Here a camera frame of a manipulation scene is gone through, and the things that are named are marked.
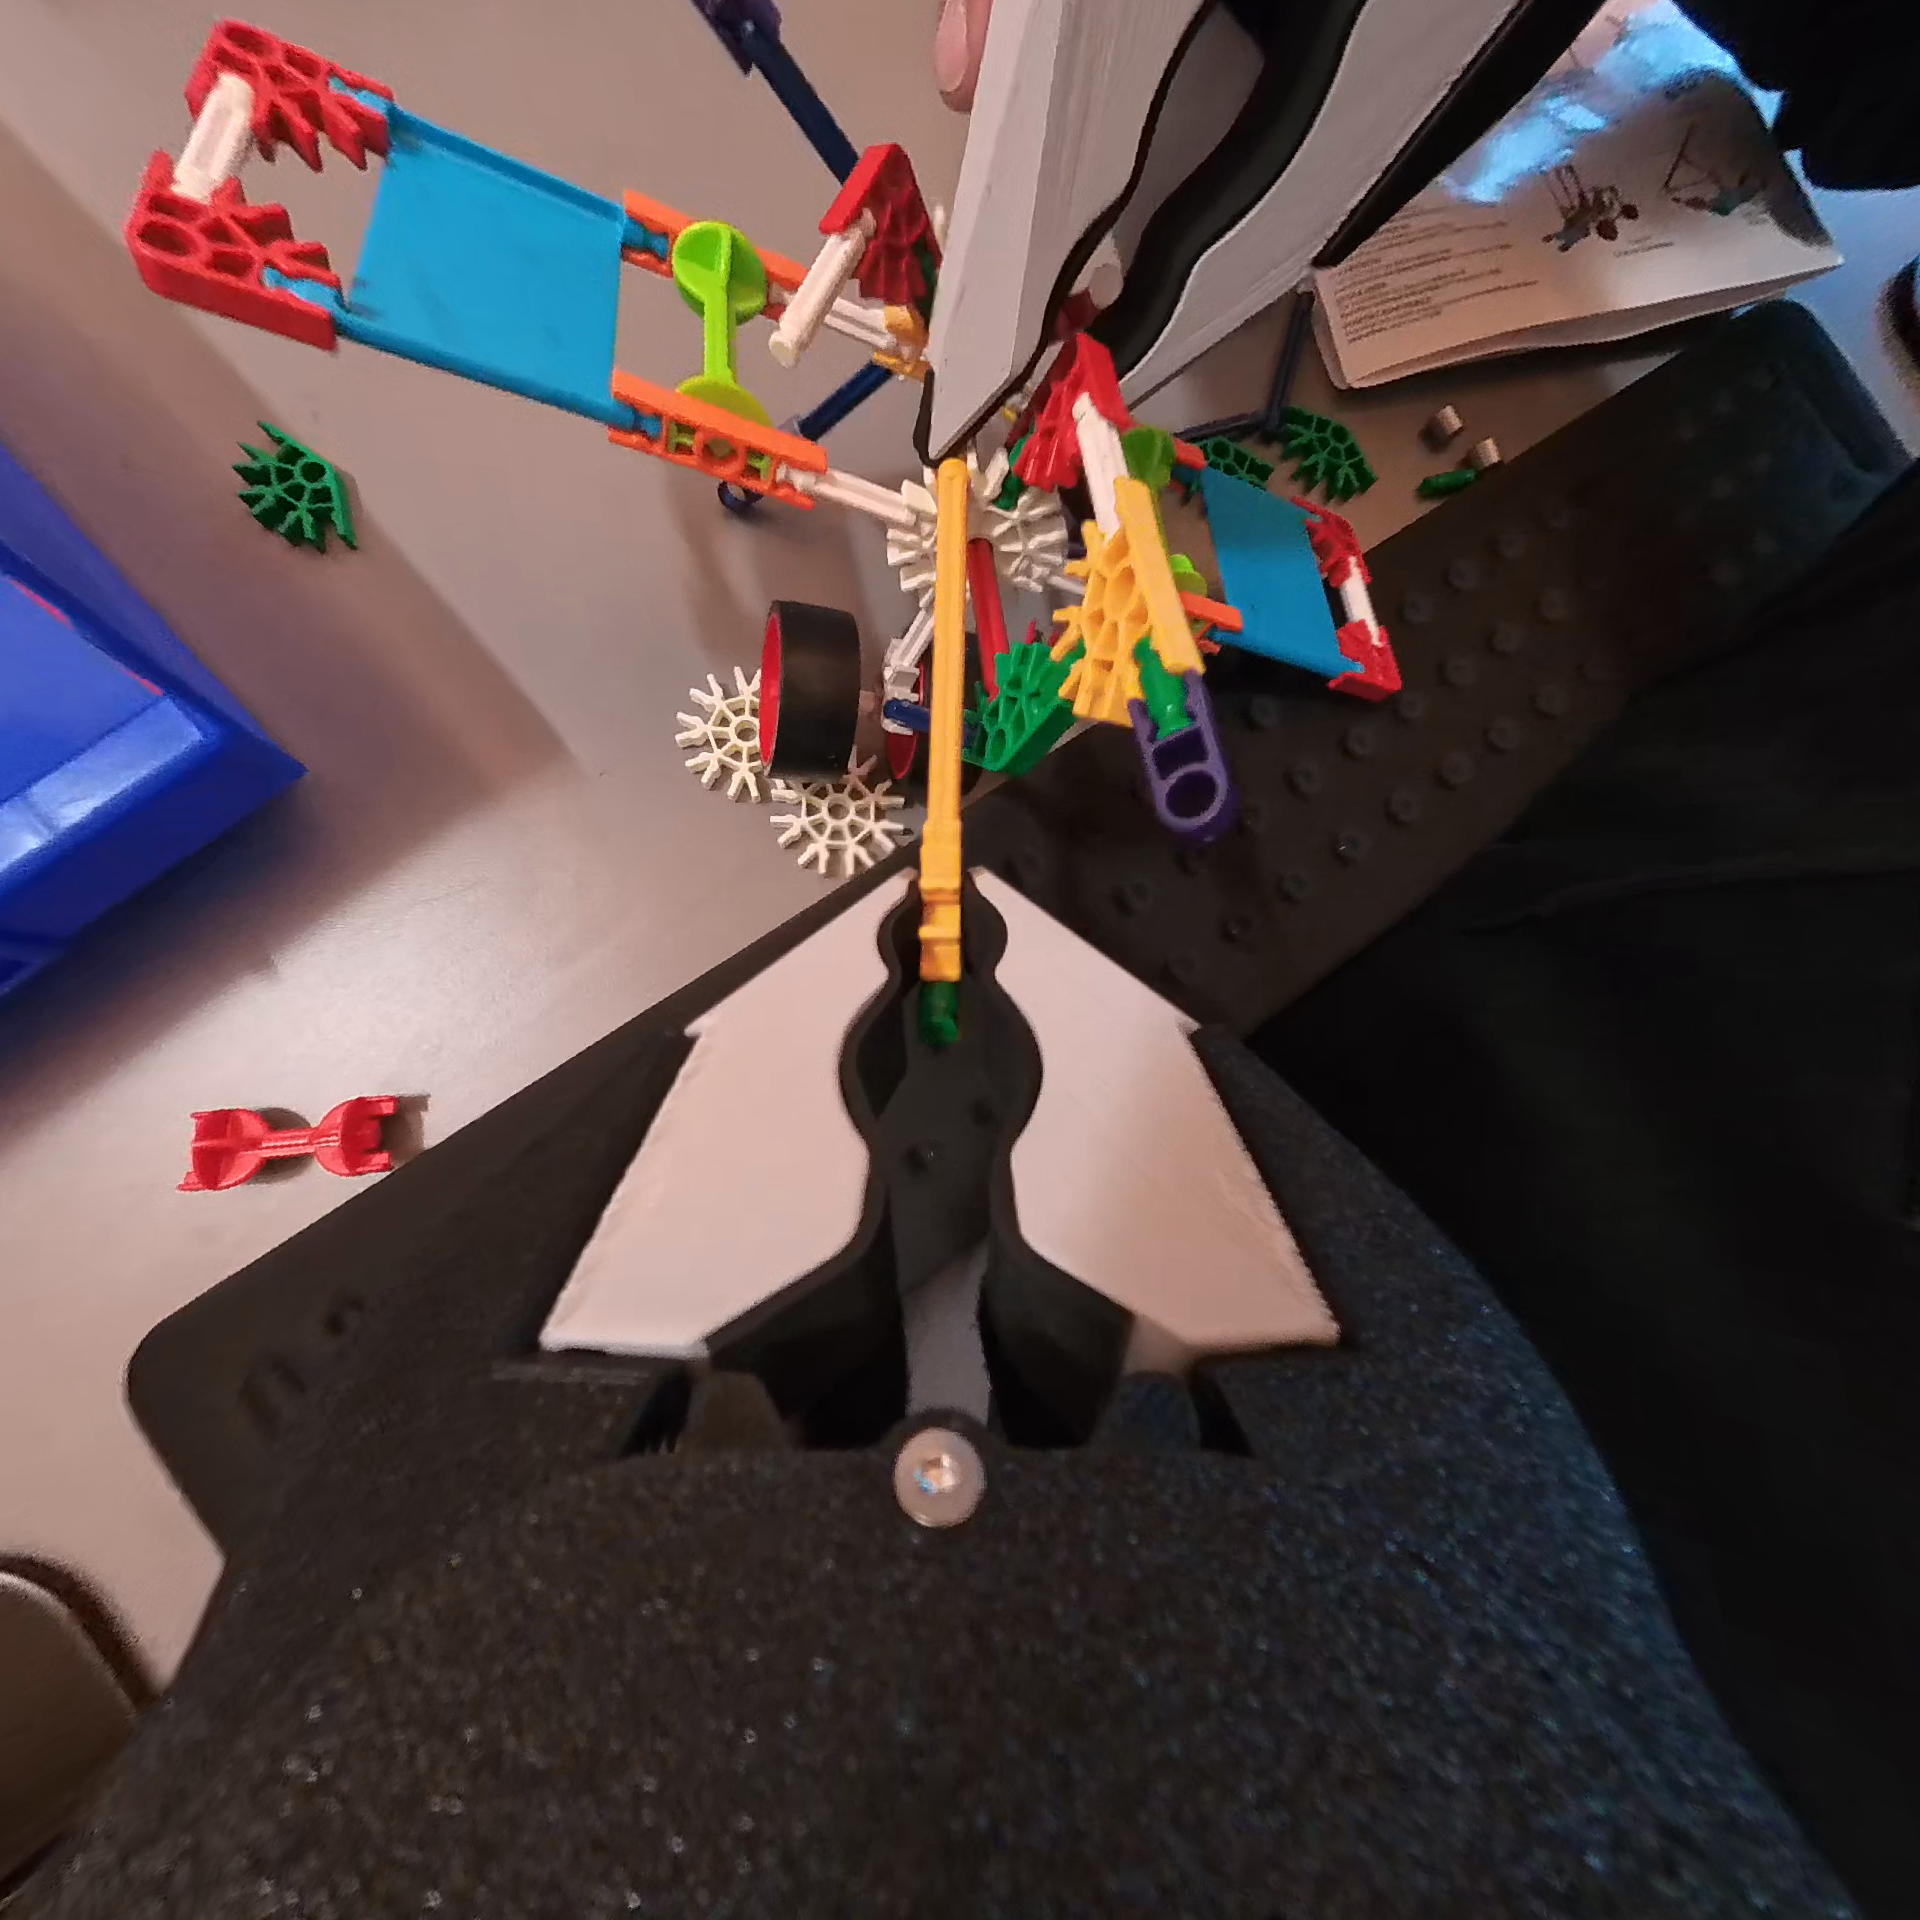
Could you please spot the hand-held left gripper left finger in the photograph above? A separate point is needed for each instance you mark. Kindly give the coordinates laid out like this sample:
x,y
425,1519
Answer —
x,y
705,1184

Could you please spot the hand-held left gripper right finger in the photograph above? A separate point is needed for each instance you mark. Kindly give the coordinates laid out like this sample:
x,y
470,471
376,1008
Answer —
x,y
1185,1184

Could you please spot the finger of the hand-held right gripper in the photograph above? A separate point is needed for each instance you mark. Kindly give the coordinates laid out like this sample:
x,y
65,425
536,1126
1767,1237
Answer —
x,y
1381,91
1050,150

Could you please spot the orange rod with green tip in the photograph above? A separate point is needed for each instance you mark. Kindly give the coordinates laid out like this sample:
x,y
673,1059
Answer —
x,y
944,675

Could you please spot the colourful construction toy model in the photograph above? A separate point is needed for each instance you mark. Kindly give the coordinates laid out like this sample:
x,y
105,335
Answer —
x,y
480,278

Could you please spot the person's right forearm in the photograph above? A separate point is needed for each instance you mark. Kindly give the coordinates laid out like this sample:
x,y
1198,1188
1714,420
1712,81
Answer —
x,y
1830,77

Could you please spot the person's right hand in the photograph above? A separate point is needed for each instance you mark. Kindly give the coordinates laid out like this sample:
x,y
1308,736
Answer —
x,y
956,54

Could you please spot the building ideas booklet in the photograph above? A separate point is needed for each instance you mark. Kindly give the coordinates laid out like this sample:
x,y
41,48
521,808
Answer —
x,y
1560,255

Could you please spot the dark blue plastic rod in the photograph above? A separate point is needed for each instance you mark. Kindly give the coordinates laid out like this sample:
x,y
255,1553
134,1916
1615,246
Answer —
x,y
1244,424
1298,352

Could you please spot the large green fan connector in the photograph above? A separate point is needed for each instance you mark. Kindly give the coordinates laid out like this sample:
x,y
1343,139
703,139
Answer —
x,y
1237,463
1328,454

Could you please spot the white snowflake connector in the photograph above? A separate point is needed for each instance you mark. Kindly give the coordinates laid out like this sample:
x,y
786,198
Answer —
x,y
837,821
721,735

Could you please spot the short green plastic rod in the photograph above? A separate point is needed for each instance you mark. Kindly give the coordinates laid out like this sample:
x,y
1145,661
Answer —
x,y
1448,484

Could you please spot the red bow-shaped connector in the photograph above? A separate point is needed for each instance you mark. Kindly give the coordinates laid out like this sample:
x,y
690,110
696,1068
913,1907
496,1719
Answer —
x,y
225,1149

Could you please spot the black dotted rubber mat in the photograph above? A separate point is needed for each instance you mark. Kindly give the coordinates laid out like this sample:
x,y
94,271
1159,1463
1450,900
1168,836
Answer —
x,y
1501,629

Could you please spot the blue plastic bin with tag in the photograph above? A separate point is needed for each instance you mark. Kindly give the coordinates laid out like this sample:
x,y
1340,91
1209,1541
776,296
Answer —
x,y
89,750

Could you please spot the small green fan connector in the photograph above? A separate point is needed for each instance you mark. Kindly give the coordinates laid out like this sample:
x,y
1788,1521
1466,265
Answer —
x,y
297,493

